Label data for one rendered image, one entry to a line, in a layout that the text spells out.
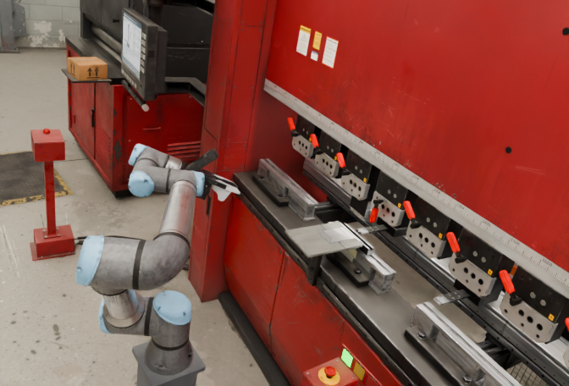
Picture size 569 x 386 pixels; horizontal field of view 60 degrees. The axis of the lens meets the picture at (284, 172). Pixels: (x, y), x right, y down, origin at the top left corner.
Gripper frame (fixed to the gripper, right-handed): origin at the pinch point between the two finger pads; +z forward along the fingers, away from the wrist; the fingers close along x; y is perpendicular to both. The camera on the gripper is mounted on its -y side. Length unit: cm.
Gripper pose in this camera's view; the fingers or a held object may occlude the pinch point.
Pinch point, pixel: (236, 187)
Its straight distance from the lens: 167.8
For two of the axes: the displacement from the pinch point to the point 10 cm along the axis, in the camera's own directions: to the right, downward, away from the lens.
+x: 2.2, 2.5, -9.4
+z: 8.8, 3.7, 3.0
